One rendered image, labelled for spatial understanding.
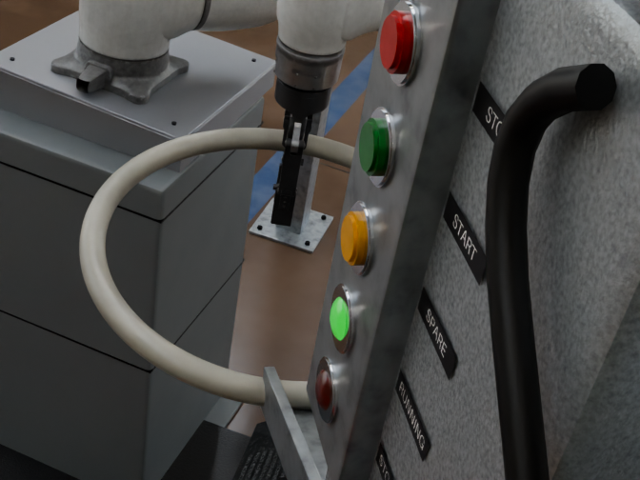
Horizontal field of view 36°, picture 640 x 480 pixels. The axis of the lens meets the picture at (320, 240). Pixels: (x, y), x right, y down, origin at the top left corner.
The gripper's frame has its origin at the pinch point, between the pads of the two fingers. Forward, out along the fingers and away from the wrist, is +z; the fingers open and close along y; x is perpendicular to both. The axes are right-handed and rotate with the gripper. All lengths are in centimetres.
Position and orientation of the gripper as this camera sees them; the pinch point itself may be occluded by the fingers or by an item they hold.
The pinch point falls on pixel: (285, 195)
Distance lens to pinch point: 144.6
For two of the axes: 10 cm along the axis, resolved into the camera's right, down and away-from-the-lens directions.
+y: -0.5, 6.3, -7.7
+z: -1.6, 7.6, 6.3
